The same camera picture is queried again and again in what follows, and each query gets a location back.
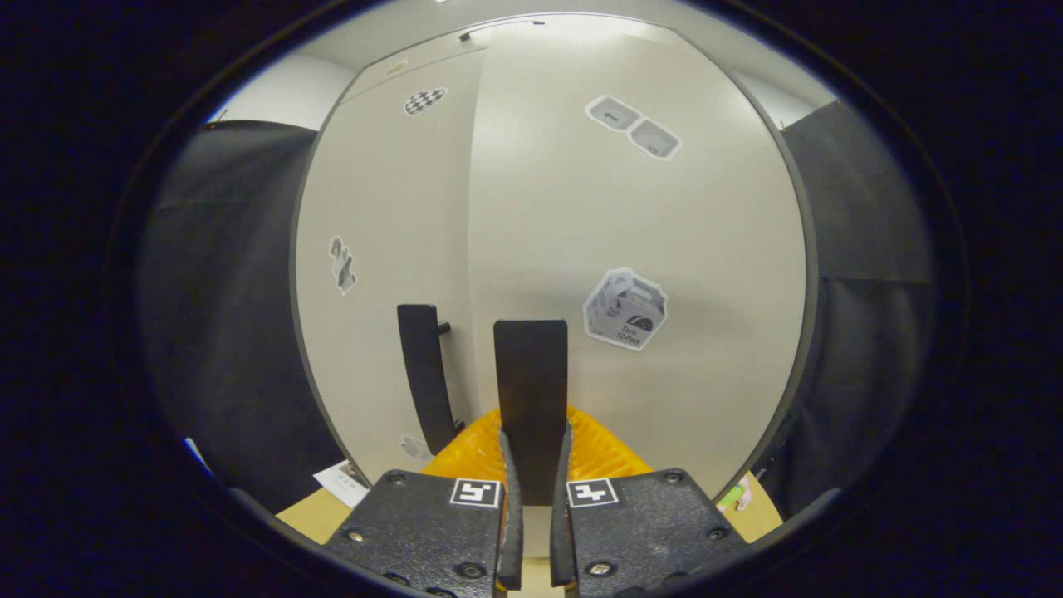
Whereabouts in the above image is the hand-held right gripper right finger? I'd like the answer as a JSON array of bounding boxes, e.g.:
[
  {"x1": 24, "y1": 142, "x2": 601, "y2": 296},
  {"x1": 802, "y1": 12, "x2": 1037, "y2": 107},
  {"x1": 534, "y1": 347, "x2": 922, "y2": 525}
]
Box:
[{"x1": 550, "y1": 405, "x2": 748, "y2": 598}]

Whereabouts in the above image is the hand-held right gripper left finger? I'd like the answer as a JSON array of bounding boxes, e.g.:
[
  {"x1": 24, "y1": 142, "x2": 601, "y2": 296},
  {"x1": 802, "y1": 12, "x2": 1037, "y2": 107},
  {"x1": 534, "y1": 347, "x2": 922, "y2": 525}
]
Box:
[{"x1": 324, "y1": 407, "x2": 526, "y2": 598}]

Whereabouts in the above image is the black door handle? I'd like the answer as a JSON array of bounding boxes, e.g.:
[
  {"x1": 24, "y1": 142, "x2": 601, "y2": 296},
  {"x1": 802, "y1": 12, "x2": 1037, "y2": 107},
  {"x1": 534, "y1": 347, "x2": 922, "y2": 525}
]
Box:
[
  {"x1": 494, "y1": 320, "x2": 570, "y2": 507},
  {"x1": 397, "y1": 304, "x2": 464, "y2": 456}
]

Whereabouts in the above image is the cabinet door with box stickers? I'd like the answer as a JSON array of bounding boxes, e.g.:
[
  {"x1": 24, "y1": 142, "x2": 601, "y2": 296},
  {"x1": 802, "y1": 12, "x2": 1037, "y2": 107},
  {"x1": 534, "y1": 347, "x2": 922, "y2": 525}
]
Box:
[{"x1": 467, "y1": 17, "x2": 819, "y2": 499}]

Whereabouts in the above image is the grey double-door shoe cabinet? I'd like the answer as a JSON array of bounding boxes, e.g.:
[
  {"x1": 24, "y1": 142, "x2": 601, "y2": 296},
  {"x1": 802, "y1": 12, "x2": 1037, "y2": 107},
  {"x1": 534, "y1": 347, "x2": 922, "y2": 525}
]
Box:
[{"x1": 289, "y1": 12, "x2": 823, "y2": 507}]

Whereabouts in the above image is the cabinet door with checkered sticker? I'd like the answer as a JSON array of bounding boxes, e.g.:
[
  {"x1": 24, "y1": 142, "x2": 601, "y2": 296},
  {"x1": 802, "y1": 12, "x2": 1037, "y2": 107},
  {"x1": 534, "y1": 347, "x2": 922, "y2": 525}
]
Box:
[{"x1": 291, "y1": 50, "x2": 487, "y2": 483}]

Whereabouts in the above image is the grey cabinet drawer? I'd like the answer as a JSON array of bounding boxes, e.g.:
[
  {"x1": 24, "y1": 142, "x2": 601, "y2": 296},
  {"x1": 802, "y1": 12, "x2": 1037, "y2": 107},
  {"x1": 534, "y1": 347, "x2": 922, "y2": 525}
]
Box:
[{"x1": 342, "y1": 15, "x2": 682, "y2": 102}]

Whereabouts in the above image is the white paper card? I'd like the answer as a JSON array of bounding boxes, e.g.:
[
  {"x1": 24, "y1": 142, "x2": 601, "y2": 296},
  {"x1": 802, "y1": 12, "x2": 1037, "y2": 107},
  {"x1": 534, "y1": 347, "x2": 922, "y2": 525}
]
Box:
[{"x1": 313, "y1": 459, "x2": 370, "y2": 509}]

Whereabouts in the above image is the black backdrop cloth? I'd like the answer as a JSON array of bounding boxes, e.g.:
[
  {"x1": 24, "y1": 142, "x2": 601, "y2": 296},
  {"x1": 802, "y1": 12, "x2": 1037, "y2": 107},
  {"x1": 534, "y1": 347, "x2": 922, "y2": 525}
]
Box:
[{"x1": 137, "y1": 100, "x2": 939, "y2": 520}]

